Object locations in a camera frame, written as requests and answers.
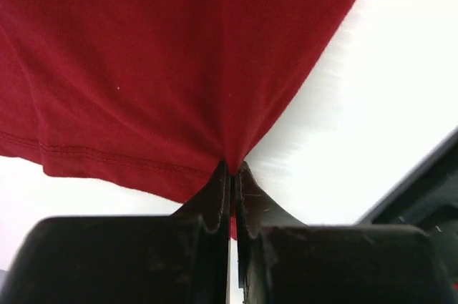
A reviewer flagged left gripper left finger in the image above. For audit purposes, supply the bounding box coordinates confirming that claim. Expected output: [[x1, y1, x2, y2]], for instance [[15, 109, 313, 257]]
[[1, 163, 230, 304]]

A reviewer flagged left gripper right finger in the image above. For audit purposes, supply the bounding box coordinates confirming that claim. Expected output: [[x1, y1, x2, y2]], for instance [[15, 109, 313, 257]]
[[234, 164, 457, 303]]

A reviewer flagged red t shirt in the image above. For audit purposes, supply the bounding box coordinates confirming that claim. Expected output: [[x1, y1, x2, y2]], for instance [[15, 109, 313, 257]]
[[0, 0, 381, 240]]

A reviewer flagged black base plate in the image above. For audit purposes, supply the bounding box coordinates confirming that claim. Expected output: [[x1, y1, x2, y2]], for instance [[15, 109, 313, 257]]
[[359, 129, 457, 287]]

